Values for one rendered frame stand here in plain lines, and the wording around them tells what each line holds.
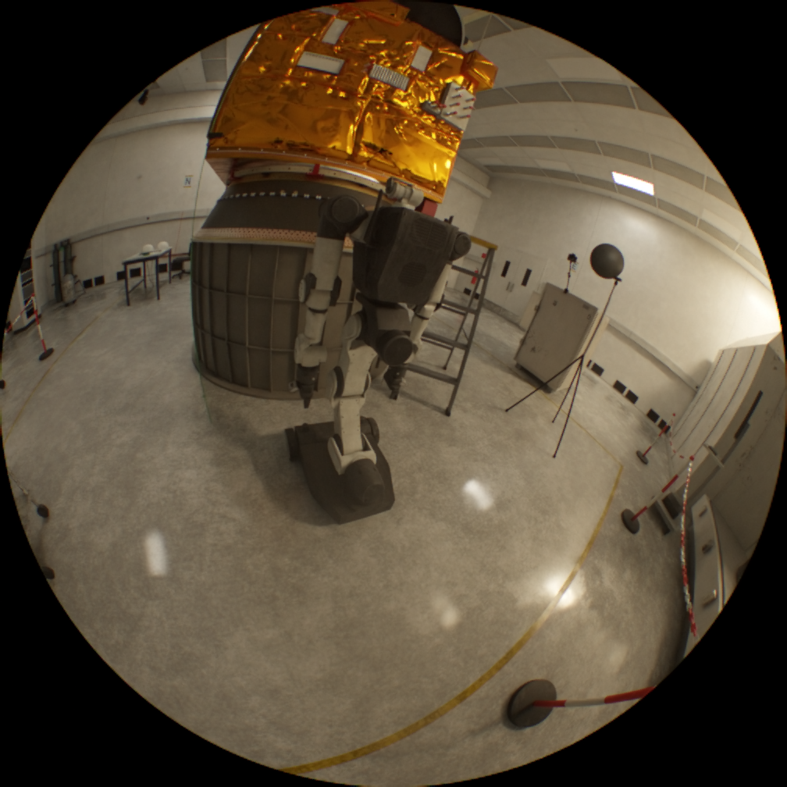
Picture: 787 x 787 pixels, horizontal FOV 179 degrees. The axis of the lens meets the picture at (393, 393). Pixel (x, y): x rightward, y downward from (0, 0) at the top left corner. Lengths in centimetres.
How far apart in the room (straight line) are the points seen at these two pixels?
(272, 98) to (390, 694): 322
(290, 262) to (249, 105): 126
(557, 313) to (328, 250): 363
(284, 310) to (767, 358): 582
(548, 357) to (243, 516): 403
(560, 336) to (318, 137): 370
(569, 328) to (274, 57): 437
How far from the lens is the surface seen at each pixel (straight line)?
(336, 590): 128
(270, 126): 203
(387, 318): 83
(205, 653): 137
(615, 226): 865
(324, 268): 80
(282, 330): 184
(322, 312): 86
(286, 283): 174
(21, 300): 803
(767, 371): 503
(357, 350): 102
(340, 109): 219
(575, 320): 397
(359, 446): 129
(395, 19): 291
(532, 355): 419
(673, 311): 796
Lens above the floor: 126
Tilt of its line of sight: 33 degrees down
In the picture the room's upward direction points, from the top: 17 degrees clockwise
